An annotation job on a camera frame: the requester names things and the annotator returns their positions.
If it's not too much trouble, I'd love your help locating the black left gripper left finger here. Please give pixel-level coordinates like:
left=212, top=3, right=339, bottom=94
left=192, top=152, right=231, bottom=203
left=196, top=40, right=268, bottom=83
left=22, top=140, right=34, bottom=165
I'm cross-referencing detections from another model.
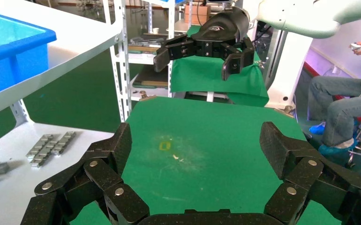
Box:
left=20, top=122, right=150, bottom=225

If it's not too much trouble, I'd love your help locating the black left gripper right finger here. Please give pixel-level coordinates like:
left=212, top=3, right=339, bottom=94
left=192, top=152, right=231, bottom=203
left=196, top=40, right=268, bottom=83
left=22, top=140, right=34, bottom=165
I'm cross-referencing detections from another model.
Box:
left=259, top=121, right=361, bottom=225

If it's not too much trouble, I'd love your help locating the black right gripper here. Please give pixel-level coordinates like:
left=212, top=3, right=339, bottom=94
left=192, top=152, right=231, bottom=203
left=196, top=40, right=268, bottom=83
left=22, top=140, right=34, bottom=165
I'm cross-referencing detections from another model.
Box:
left=153, top=7, right=256, bottom=82

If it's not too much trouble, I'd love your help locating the grey metal parts pile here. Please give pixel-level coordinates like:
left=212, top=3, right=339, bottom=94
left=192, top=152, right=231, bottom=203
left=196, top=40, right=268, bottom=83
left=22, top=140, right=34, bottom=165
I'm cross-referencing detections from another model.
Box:
left=129, top=36, right=166, bottom=47

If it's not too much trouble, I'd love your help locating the plain green table cloth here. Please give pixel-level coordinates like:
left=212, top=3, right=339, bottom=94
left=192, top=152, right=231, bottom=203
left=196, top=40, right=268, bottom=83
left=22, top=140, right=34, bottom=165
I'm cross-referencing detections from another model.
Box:
left=169, top=25, right=270, bottom=108

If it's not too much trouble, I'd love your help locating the blue shoe cover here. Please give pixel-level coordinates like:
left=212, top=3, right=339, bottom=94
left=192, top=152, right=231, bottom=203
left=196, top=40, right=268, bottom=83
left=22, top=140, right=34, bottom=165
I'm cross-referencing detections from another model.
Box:
left=308, top=121, right=327, bottom=136
left=318, top=138, right=359, bottom=157

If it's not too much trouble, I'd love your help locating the brown cardboard box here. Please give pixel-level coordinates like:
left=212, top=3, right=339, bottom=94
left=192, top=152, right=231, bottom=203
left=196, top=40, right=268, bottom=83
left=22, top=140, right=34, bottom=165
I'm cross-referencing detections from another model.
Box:
left=184, top=4, right=212, bottom=26

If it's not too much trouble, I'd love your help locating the white background storage rack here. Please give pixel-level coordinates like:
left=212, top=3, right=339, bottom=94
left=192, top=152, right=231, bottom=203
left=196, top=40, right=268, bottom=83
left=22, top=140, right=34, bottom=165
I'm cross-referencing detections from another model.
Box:
left=128, top=0, right=188, bottom=103

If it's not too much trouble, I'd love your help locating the dark board with wood edge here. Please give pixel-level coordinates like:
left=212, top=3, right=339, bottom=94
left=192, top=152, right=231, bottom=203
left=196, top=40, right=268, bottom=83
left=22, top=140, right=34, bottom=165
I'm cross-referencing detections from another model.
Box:
left=133, top=65, right=169, bottom=90

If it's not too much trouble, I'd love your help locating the silver binder clip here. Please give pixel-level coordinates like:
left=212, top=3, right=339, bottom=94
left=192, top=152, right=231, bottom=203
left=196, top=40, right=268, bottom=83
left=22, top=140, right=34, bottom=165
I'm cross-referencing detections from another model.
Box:
left=275, top=105, right=295, bottom=119
left=138, top=90, right=157, bottom=102

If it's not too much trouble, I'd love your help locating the seated person in jeans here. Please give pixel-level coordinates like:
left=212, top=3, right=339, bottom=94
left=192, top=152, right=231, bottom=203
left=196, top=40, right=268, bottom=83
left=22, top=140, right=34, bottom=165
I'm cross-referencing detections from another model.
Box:
left=306, top=40, right=361, bottom=156

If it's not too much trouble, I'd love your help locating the white robot body column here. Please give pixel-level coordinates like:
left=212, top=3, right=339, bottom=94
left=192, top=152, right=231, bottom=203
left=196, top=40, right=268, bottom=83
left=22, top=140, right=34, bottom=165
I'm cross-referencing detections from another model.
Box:
left=265, top=30, right=314, bottom=110

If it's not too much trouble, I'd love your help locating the green table cloth with marks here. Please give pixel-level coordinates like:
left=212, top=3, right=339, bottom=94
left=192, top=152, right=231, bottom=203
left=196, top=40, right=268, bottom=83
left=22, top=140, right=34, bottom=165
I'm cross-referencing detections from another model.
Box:
left=69, top=96, right=343, bottom=225

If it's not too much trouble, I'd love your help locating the white shelf board holding strips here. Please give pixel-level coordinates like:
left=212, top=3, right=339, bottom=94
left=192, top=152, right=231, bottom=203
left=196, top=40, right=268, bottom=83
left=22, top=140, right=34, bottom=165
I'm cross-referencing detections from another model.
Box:
left=0, top=122, right=116, bottom=225

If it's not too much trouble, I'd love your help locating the white shelf board holding bin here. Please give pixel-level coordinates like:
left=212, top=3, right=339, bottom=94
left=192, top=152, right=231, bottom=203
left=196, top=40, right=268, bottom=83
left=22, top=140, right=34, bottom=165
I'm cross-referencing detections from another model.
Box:
left=0, top=0, right=124, bottom=122

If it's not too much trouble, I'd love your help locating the blue plastic bin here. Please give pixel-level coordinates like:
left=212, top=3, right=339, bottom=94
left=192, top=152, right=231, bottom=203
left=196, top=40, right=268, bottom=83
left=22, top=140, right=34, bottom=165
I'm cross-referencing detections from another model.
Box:
left=0, top=9, right=58, bottom=100

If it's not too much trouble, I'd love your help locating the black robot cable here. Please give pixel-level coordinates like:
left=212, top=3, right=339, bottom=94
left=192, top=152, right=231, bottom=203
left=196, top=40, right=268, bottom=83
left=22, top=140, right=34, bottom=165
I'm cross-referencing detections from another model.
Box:
left=251, top=24, right=273, bottom=45

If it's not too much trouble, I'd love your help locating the white perforated shelf post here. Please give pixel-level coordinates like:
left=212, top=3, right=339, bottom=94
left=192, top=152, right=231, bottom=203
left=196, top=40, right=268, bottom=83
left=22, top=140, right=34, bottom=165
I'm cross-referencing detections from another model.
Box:
left=9, top=99, right=31, bottom=127
left=108, top=0, right=134, bottom=124

